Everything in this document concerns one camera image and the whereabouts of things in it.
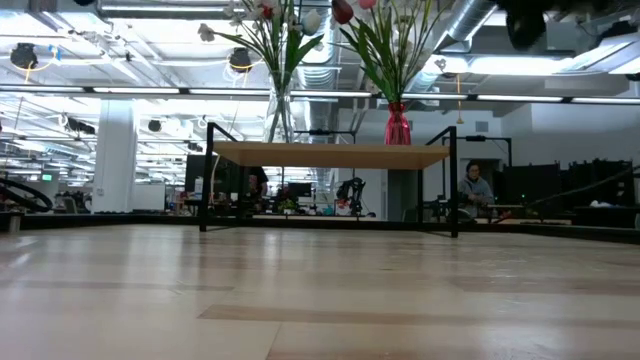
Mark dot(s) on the white blossom spray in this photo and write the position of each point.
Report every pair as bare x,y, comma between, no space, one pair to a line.
206,32
400,50

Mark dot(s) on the pink artificial tulip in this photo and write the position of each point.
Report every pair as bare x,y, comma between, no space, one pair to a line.
367,3

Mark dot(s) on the red glass vase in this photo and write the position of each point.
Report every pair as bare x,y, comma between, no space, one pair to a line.
397,127

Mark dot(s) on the white artificial tulip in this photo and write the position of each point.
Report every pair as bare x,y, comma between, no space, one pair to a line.
311,22

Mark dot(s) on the clear glass vase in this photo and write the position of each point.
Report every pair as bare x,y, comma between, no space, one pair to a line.
280,115

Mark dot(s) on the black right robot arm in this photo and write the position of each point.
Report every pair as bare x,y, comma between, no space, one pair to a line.
575,4

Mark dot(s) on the wooden shelf black legs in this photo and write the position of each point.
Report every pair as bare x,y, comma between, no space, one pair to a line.
325,155

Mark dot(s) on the person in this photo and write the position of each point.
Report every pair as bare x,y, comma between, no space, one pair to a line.
258,182
475,190

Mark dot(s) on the black cabinets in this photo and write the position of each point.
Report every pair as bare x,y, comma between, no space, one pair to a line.
600,182

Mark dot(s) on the black round ceiling device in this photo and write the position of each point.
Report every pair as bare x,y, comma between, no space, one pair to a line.
23,55
240,59

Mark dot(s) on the black monitor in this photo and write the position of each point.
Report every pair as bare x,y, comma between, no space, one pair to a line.
195,175

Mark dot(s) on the white board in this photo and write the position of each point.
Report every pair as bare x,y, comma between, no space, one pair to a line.
149,197

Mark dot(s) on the white round column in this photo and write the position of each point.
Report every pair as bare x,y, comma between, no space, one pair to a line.
115,160

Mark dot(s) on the silver air duct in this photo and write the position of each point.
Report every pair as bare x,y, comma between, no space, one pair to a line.
465,20

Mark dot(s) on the silver spiral duct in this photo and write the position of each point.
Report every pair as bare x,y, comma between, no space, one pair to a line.
320,80

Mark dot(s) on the black aluminium table frame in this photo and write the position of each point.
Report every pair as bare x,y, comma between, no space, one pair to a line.
100,220

